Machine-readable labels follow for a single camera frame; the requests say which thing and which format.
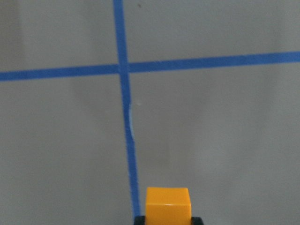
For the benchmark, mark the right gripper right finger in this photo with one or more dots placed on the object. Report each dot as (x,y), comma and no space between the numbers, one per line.
(197,221)

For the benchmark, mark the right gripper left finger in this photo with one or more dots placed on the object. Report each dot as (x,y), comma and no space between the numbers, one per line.
(140,220)

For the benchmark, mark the orange toy block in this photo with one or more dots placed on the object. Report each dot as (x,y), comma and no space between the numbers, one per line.
(168,206)

